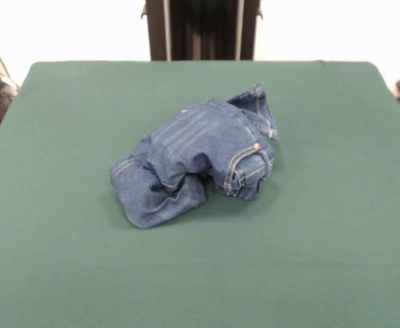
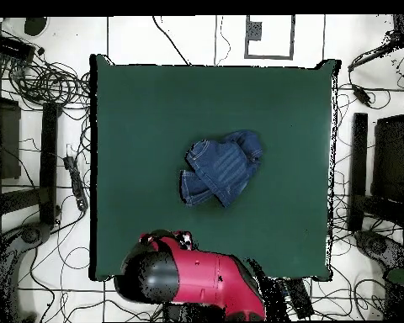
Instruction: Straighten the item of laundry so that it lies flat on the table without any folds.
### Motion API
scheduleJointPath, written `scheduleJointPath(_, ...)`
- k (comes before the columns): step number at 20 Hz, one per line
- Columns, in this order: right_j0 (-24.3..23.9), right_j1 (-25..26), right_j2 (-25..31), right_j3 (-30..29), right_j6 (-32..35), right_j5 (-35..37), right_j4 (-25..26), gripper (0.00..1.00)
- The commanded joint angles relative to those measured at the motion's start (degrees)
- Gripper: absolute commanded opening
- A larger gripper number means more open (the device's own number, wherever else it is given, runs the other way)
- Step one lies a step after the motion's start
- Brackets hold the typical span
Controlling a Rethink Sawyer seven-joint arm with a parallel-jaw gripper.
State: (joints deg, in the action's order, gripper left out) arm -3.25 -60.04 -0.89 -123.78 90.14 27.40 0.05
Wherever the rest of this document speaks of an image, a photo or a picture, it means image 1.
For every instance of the dark green table cloth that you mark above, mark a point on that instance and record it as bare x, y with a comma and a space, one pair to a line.
84, 256

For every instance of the blue denim jeans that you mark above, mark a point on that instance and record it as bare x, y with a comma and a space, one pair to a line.
186, 143

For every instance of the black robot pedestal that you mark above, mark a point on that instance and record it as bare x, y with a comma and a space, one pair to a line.
203, 30

